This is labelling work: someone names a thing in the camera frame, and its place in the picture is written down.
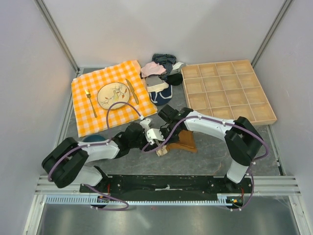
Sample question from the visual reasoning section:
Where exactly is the brown underwear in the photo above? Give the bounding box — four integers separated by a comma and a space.
156, 130, 198, 156

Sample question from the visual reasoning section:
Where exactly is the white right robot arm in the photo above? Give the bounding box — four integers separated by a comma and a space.
158, 105, 269, 193

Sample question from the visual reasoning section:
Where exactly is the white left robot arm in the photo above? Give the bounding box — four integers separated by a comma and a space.
42, 123, 147, 192

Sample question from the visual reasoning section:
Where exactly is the navy blue underwear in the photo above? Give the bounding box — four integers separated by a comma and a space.
149, 85, 173, 106

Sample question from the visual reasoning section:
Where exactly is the grey beige underwear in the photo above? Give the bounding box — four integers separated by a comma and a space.
145, 75, 169, 93

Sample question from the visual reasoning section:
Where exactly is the black underwear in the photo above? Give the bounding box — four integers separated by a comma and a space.
166, 73, 183, 86

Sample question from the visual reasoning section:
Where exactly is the pink underwear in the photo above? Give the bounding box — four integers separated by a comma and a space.
141, 62, 166, 78

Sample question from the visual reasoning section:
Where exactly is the white grey underwear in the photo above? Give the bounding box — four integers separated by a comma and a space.
169, 62, 186, 75

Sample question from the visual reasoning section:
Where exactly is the striped dark underwear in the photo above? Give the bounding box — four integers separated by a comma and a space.
152, 53, 177, 72

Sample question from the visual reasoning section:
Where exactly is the gold knife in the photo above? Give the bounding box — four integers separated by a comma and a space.
126, 79, 139, 104

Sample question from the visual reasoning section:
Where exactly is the beige floral plate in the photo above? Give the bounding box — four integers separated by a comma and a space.
97, 82, 130, 110

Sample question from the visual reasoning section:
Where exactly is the blue bowl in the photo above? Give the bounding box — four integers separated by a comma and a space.
82, 134, 106, 142

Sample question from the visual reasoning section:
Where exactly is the wooden compartment tray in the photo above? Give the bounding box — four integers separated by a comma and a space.
181, 60, 277, 125

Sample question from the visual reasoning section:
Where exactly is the orange checkered cloth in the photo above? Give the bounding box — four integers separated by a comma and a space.
71, 60, 157, 137

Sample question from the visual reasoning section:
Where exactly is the gold fork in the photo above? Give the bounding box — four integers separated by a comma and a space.
85, 89, 97, 118

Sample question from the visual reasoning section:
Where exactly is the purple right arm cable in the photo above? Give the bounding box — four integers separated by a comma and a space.
141, 116, 269, 212

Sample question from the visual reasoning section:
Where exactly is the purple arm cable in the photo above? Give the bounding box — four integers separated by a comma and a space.
141, 116, 269, 212
47, 102, 130, 211

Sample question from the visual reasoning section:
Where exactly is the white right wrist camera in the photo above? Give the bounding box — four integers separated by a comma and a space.
145, 128, 164, 145

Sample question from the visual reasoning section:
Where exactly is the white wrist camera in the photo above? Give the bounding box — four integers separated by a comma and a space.
139, 117, 152, 132
145, 128, 164, 145

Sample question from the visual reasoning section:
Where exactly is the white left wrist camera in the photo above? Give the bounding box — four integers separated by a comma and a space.
139, 117, 152, 132

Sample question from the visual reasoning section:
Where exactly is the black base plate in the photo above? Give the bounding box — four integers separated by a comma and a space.
94, 175, 252, 201

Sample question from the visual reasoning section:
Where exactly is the grey cable duct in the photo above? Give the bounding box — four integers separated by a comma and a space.
45, 194, 244, 205

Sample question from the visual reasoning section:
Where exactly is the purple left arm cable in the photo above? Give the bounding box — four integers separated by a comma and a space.
47, 102, 130, 211

